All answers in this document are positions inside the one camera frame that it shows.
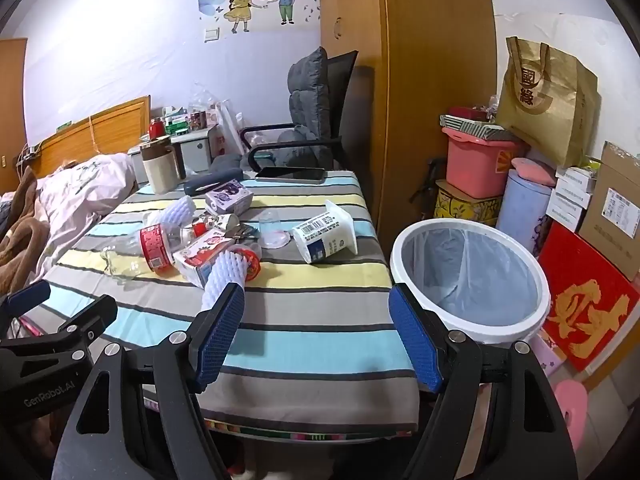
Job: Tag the clear bottle with red label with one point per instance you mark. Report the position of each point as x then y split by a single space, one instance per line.
152 247

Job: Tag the striped tablecloth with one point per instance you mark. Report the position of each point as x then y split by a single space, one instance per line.
310 310

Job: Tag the black office chair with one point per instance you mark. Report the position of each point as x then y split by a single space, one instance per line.
345 90

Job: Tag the lavender cylindrical bin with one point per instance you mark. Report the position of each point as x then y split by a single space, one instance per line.
522 215

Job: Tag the wooden door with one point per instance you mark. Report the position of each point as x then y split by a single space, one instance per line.
12 110

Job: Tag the dark red box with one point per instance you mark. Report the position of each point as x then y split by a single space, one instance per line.
467 112

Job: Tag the white round trash bin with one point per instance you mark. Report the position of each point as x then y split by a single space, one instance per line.
500 334

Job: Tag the clear plastic cup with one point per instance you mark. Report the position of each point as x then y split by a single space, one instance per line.
272 232

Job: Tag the small white box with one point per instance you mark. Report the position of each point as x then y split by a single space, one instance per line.
572 196
567 215
575 177

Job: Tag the navy glasses case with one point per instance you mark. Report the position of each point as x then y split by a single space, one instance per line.
200 186

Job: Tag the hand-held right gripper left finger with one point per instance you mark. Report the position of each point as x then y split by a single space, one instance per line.
220 332

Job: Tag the purple drink carton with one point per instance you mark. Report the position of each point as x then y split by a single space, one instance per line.
227 197

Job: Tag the white foam fruit net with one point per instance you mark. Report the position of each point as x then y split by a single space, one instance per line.
182 210
225 272

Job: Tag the green and white box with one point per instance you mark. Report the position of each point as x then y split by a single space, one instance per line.
176 121

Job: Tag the yellow patterned box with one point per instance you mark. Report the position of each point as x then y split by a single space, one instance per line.
465 205

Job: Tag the pink plastic bucket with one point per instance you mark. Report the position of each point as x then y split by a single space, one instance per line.
475 170

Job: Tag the clear plastic bag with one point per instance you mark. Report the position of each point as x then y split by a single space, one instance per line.
205 95

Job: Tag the pink duvet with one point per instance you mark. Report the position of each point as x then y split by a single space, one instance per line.
85 195

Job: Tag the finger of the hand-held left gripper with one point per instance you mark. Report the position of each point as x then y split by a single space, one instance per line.
92 317
25 296

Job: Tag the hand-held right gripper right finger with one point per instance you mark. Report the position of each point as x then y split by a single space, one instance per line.
415 340

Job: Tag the pale floral box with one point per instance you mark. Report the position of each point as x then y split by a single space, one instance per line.
550 355

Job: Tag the pink plastic stool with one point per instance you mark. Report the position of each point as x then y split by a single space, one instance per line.
570 405

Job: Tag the white plastic bag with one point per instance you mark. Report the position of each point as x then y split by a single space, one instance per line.
230 127

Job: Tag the red and white carton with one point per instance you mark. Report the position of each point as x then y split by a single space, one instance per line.
197 260

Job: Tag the dark brown wrapper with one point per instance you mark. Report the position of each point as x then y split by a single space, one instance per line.
245 234

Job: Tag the brown blanket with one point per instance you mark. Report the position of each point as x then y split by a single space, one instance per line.
20 240

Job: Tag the light green plastic bag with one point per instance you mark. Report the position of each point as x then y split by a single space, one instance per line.
592 162

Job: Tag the wooden wardrobe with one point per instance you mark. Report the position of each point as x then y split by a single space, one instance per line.
430 60

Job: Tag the white wall switch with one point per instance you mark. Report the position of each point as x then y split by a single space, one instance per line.
211 35

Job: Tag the brown cardboard box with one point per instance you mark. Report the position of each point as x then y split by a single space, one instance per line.
615 210

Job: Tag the striped flat box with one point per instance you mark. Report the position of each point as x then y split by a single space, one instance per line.
475 129

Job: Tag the grey chair cushion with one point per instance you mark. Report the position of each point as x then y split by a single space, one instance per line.
307 95

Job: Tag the white nightstand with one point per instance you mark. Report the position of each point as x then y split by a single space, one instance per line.
197 152

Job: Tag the gold paper bag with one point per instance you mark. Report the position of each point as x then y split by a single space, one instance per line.
545 100

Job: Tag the red box with gold print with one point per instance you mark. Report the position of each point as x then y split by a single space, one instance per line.
575 270

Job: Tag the wooden bed headboard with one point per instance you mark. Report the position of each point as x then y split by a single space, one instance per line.
110 127

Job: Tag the black smartphone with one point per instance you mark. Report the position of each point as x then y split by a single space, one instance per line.
292 174

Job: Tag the patterned paper cup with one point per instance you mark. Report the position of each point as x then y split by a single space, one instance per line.
220 222

